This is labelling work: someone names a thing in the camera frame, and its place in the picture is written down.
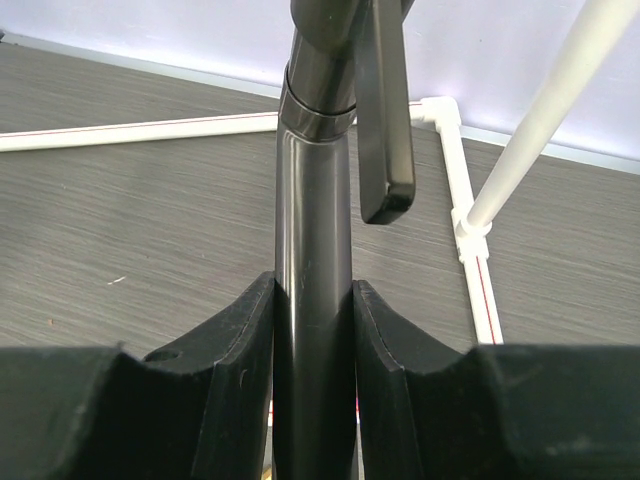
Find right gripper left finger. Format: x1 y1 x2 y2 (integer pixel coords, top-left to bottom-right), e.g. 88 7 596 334
1 272 274 479

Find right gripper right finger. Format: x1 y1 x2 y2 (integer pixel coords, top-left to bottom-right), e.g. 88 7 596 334
353 281 639 479

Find dark metal long faucet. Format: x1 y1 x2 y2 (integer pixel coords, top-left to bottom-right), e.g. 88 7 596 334
272 1 416 479

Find white PVC pipe frame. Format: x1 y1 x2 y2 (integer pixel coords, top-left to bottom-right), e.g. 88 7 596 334
1 1 639 344

